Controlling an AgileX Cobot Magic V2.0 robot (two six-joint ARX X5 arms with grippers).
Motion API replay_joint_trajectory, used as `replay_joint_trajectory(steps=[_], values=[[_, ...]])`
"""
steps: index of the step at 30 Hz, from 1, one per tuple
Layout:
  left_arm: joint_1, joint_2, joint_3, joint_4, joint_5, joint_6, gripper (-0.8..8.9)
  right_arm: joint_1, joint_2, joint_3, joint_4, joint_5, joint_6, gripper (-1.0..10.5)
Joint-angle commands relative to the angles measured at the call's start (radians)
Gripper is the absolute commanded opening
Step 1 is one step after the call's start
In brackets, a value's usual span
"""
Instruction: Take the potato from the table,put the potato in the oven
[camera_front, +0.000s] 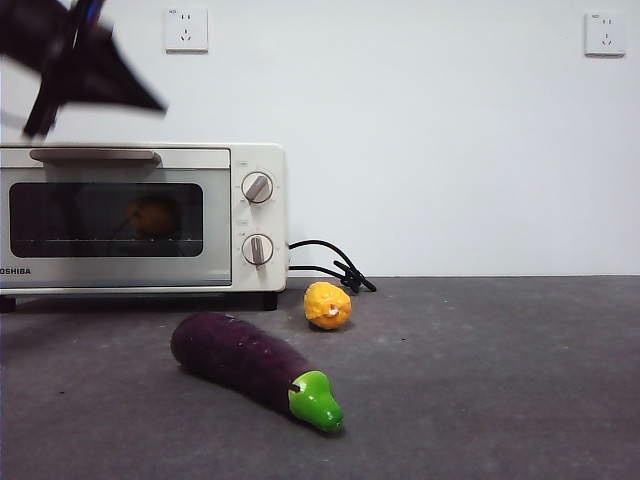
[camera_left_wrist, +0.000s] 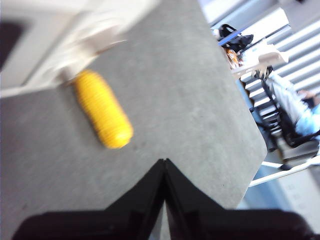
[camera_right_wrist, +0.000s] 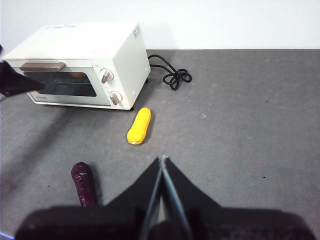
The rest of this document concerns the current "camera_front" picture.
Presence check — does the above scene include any glass oven door with handle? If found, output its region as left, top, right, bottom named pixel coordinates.
left=0, top=147, right=232, bottom=290

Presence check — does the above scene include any oven knob slanted pointer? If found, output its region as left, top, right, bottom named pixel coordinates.
left=240, top=172, right=274, bottom=205

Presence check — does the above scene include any cream Toshiba toaster oven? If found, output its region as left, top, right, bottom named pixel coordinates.
left=0, top=143, right=289, bottom=313

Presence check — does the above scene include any oven knob upright pointer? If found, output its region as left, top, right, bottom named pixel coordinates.
left=241, top=233, right=275, bottom=270

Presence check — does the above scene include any purple toy eggplant green stem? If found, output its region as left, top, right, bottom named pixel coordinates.
left=169, top=312, right=345, bottom=434

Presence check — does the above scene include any yellow bumpy toy fruit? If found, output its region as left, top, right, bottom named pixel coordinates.
left=303, top=280, right=353, bottom=331

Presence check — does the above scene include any white wall socket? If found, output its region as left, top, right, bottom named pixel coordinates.
left=583, top=12, right=626, bottom=59
left=164, top=7, right=209, bottom=55

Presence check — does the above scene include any oven wire rack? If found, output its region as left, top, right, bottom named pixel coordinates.
left=14, top=236, right=196, bottom=245

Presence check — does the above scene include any black oven power cable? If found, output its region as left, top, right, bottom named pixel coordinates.
left=287, top=239, right=377, bottom=295

